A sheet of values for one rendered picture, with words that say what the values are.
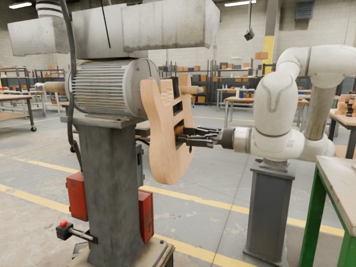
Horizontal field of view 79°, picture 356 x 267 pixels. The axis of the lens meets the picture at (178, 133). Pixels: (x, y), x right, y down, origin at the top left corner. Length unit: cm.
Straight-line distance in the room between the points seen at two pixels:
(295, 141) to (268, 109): 16
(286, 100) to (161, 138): 38
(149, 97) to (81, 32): 54
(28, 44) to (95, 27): 35
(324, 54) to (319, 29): 1094
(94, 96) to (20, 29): 46
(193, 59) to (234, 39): 237
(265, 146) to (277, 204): 98
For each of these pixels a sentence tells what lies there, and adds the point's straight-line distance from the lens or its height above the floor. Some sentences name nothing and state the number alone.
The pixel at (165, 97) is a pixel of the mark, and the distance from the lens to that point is 77.
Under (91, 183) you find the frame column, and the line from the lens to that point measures 117.
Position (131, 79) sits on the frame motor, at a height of 129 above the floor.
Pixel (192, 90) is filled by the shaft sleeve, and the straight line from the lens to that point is 85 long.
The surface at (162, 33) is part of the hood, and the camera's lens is 76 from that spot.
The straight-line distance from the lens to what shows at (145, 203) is 133.
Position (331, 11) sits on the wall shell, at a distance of 1229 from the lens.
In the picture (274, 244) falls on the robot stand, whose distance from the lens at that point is 183.
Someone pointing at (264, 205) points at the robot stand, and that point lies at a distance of 168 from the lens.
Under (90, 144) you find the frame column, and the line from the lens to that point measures 109.
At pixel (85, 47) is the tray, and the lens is 107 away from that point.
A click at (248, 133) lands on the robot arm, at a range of 74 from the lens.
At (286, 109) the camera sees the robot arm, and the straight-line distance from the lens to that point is 63.
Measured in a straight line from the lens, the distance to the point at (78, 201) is 129.
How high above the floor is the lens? 129
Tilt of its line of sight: 14 degrees down
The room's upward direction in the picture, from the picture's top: straight up
